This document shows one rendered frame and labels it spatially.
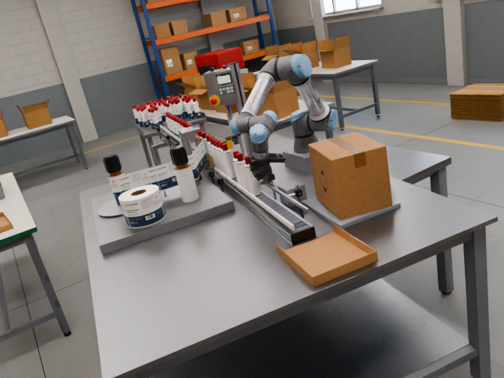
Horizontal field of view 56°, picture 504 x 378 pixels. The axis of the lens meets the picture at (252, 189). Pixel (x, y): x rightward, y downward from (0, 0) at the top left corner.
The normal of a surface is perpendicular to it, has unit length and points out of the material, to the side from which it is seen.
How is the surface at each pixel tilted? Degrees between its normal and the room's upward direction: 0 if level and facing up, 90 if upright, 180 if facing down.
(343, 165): 90
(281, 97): 90
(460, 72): 90
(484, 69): 90
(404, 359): 0
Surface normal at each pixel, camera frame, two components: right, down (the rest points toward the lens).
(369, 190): 0.21, 0.30
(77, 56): 0.50, 0.21
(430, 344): -0.20, -0.92
